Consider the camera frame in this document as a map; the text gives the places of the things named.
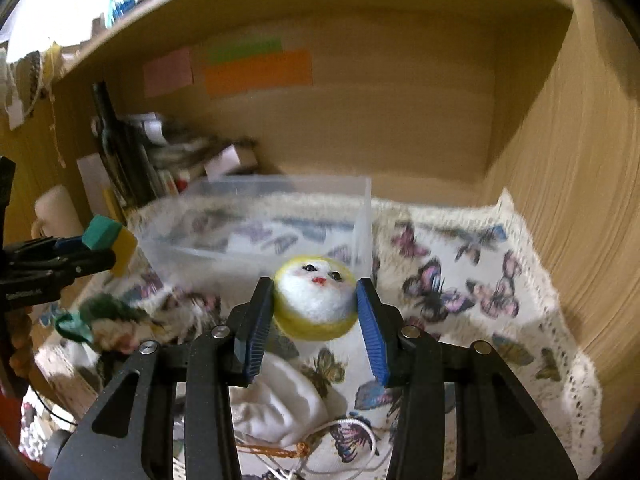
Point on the beige cylindrical cup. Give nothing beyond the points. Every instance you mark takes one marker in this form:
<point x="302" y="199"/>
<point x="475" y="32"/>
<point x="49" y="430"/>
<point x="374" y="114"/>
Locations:
<point x="56" y="215"/>

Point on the dark wine bottle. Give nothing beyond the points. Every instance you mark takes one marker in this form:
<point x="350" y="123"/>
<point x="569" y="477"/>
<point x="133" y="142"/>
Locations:
<point x="120" y="150"/>

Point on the green sticky note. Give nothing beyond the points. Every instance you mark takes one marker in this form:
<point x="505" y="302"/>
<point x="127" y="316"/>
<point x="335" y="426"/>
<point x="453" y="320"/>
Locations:
<point x="226" y="53"/>

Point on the yellow white felt ball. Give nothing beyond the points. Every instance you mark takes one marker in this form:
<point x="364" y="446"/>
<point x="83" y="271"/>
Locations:
<point x="314" y="299"/>

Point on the stack of papers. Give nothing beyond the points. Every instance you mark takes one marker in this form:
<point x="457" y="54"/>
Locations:
<point x="168" y="146"/>

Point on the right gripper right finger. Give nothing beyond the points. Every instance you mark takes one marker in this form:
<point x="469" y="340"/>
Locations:
<point x="501" y="432"/>

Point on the pink sticky note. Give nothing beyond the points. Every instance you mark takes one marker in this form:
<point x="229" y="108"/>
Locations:
<point x="168" y="73"/>

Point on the orange sticky note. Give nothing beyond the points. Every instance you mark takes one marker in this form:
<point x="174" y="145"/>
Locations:
<point x="260" y="72"/>

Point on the clear plastic container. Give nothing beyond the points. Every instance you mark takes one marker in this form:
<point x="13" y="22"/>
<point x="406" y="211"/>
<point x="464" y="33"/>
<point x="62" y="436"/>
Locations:
<point x="231" y="231"/>

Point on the small pink white box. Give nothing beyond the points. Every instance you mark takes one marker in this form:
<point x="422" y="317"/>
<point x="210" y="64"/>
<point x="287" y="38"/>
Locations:
<point x="232" y="160"/>

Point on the handwritten paper note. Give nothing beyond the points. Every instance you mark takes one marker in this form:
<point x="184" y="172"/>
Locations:
<point x="97" y="185"/>

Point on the white drawstring pouch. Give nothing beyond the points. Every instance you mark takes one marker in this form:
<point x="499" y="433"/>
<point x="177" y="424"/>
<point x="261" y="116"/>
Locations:
<point x="279" y="408"/>

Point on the butterfly print lace cloth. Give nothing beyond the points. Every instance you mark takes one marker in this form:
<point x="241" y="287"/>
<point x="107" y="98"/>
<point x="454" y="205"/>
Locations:
<point x="461" y="275"/>

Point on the floral fabric scrunchie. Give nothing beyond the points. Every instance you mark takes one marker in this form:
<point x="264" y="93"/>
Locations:
<point x="165" y="327"/>

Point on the green yellow sponge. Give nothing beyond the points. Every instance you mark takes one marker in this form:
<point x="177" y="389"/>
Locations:
<point x="107" y="235"/>

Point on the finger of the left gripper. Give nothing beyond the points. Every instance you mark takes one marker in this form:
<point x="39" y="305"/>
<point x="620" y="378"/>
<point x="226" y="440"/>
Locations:
<point x="44" y="248"/>
<point x="60" y="267"/>

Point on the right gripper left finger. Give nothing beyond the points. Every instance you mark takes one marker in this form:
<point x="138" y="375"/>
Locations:
<point x="127" y="433"/>

